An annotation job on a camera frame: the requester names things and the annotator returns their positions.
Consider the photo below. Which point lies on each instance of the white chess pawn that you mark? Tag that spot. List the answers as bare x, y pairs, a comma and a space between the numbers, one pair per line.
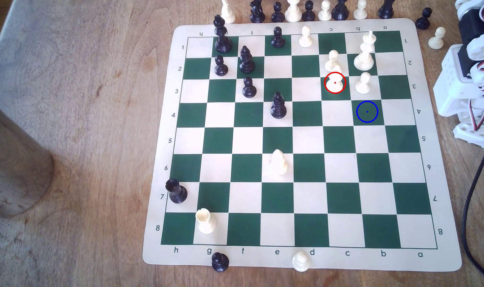
325, 15
363, 85
335, 84
436, 41
360, 14
300, 263
332, 61
305, 40

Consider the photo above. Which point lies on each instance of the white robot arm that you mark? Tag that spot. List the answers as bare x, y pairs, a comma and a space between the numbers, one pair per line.
453, 79

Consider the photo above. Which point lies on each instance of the white chess bishop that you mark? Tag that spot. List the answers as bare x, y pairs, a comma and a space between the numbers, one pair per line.
278, 165

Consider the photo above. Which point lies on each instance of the black chess bishop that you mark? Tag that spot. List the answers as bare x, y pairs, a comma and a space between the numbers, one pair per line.
278, 109
247, 63

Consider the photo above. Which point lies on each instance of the black chess pawn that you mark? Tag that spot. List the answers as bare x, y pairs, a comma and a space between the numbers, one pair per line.
278, 40
277, 16
308, 15
220, 263
249, 91
221, 68
423, 22

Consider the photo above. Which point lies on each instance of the black chess rook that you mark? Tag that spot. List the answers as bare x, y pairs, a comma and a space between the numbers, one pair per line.
177, 193

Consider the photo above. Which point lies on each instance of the white chess rook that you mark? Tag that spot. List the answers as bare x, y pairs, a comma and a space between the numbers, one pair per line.
206, 223

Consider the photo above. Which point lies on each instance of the black chess king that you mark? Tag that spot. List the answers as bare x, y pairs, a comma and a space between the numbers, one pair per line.
222, 42

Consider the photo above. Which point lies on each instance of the white tall chess piece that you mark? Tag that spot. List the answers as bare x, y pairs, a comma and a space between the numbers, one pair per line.
227, 15
293, 15

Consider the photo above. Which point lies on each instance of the black chess knight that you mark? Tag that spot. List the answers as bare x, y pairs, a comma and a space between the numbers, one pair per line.
257, 15

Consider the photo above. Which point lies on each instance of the white chess king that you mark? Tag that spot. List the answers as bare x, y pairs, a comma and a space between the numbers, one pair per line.
364, 59

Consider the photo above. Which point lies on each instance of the black tall chess piece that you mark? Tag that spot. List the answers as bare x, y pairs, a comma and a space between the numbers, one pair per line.
385, 12
340, 14

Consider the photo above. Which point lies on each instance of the green and white chessboard mat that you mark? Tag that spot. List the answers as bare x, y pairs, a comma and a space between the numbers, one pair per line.
277, 139

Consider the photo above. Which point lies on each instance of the round wooden post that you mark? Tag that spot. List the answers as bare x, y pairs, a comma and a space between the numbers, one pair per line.
15, 171

